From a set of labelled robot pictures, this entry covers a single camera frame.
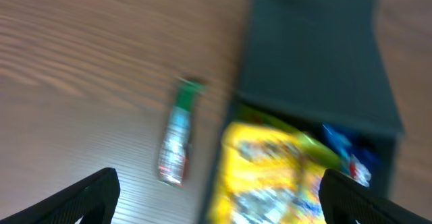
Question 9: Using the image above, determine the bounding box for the yellow Hacks candy bag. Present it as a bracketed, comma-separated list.
[207, 122, 325, 224]

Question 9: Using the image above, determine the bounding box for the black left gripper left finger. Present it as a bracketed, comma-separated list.
[1, 167, 120, 224]

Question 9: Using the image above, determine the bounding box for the green Haribo gummy bag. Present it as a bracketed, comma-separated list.
[236, 104, 342, 169]

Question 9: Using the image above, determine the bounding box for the green red candy bar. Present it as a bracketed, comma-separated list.
[157, 78, 205, 188]

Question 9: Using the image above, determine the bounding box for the blue Oreo cookie pack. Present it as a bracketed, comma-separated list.
[322, 123, 381, 188]

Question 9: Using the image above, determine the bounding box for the black box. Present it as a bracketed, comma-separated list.
[198, 0, 403, 223]

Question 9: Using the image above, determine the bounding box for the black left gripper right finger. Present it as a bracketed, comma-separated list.
[319, 169, 431, 224]

